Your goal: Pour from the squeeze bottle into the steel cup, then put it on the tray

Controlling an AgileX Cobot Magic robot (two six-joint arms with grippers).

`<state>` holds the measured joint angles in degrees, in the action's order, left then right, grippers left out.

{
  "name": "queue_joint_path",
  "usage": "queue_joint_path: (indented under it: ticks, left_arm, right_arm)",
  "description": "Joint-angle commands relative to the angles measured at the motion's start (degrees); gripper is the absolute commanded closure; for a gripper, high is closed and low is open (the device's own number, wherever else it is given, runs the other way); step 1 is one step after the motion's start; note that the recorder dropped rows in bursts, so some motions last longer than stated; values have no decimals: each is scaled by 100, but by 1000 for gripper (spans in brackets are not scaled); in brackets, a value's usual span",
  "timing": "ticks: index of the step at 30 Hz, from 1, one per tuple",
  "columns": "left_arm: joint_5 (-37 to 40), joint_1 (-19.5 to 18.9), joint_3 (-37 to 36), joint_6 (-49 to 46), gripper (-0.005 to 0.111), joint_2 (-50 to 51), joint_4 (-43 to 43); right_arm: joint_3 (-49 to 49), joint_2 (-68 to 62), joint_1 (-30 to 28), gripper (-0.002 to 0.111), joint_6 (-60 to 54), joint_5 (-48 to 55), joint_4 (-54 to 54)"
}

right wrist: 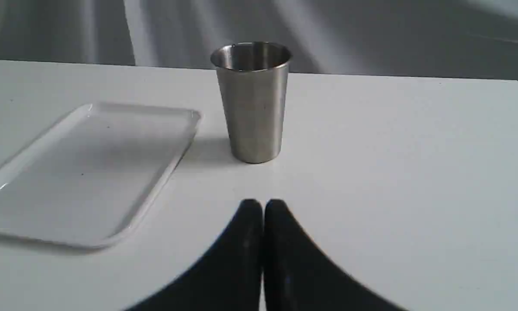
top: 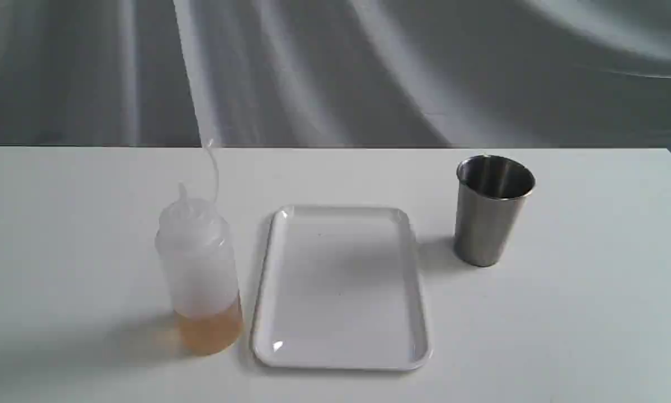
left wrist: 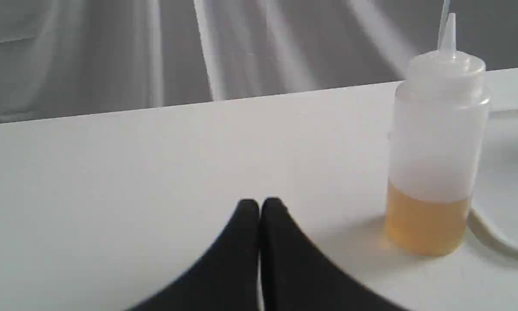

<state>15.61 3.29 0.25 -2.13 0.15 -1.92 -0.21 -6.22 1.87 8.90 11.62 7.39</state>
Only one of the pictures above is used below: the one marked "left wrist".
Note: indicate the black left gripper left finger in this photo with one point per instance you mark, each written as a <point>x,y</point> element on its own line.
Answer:
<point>225,277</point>

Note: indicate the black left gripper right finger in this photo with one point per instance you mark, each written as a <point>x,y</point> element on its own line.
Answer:
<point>297,276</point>

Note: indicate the translucent squeeze bottle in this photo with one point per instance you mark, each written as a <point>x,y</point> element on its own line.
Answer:
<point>439,118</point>

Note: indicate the white plastic tray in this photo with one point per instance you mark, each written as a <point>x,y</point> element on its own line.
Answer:
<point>494,216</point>

